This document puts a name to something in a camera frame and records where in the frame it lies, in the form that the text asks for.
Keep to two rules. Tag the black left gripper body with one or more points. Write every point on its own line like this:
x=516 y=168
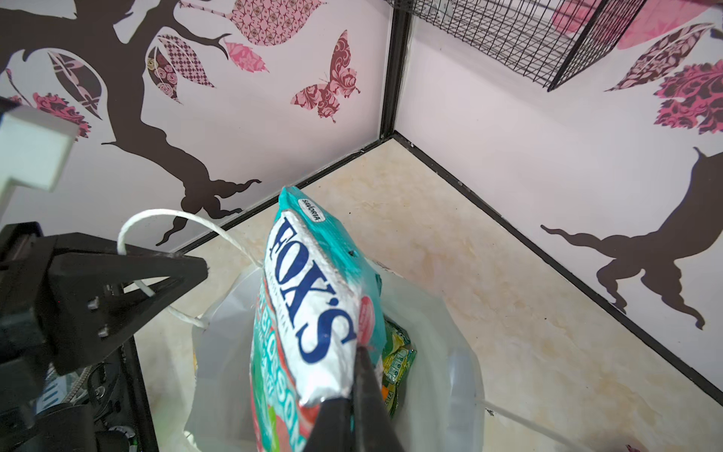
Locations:
x=27 y=355

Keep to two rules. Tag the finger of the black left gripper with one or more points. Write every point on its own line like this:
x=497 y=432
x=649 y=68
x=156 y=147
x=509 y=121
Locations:
x=101 y=298

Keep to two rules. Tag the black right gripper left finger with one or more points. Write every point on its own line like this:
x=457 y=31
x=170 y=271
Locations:
x=332 y=431

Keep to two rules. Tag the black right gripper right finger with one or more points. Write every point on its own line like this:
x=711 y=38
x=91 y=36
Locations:
x=373 y=429

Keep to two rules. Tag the floral white paper bag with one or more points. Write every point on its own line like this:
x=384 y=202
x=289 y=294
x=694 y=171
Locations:
x=441 y=405

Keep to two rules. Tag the green snack packet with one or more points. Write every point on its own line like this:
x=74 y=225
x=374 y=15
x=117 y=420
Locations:
x=398 y=357

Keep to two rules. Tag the teal Fox's candy bag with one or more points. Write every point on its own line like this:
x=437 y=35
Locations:
x=319 y=302

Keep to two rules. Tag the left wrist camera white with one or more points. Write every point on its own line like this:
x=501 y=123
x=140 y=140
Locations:
x=35 y=147

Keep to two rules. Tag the black wire basket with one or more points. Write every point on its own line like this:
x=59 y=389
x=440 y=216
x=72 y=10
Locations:
x=548 y=42

